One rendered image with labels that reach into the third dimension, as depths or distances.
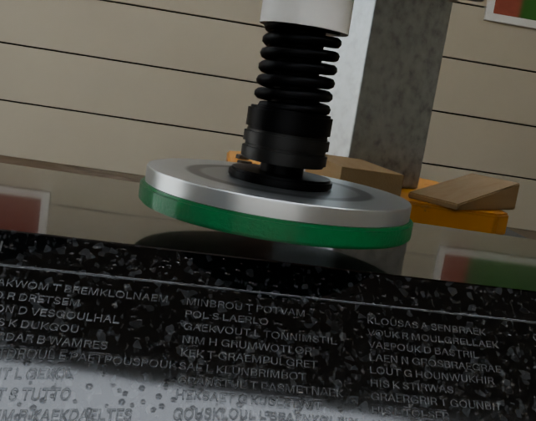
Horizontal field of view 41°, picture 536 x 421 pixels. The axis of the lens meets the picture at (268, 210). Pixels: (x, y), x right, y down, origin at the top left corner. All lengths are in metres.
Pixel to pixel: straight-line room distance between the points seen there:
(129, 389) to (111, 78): 6.31
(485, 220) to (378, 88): 0.30
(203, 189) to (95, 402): 0.15
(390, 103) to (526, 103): 6.00
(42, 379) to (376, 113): 0.97
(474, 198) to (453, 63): 5.82
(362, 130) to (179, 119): 5.42
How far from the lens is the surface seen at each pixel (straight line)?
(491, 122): 7.20
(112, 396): 0.46
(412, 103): 1.39
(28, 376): 0.46
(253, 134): 0.56
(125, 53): 6.72
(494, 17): 7.17
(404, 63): 1.37
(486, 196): 1.29
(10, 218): 0.55
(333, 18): 0.55
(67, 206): 0.61
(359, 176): 1.08
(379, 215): 0.51
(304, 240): 0.48
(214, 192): 0.49
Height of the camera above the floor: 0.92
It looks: 9 degrees down
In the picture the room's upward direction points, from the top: 9 degrees clockwise
